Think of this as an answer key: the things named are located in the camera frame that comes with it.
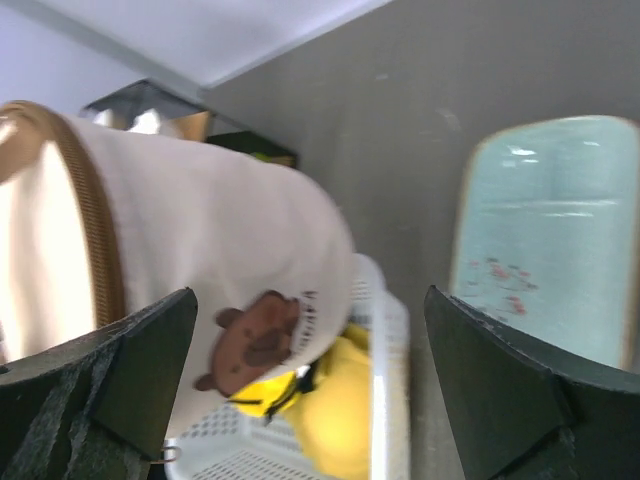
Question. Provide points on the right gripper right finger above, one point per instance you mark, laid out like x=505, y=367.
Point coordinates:
x=521, y=408

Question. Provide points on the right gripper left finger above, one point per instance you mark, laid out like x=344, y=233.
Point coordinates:
x=97, y=407

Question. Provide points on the cream capybara laundry bag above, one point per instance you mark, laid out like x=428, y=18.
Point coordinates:
x=98, y=223

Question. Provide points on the yellow bra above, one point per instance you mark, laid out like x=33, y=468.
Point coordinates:
x=328, y=408

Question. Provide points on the white plastic basket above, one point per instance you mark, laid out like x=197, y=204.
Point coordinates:
x=227, y=444

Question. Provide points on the light blue rectangular plate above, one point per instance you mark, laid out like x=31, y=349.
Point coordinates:
x=547, y=234

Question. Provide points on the white scalloped plate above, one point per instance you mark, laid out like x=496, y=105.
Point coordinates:
x=149, y=122

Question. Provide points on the green plate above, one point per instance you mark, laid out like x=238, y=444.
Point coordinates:
x=284, y=160

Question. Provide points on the black wire wooden shelf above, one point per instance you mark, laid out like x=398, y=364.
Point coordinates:
x=194, y=121

